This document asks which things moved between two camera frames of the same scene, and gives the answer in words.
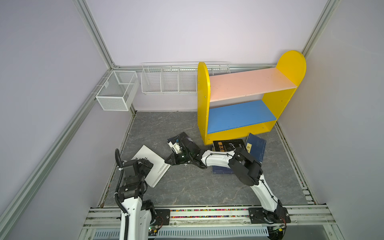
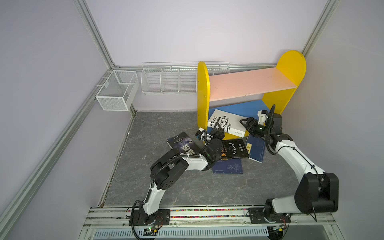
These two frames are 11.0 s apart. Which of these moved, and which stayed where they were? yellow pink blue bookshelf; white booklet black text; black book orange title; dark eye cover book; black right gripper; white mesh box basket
Moved: white booklet black text; black right gripper
Stayed: black book orange title; white mesh box basket; yellow pink blue bookshelf; dark eye cover book
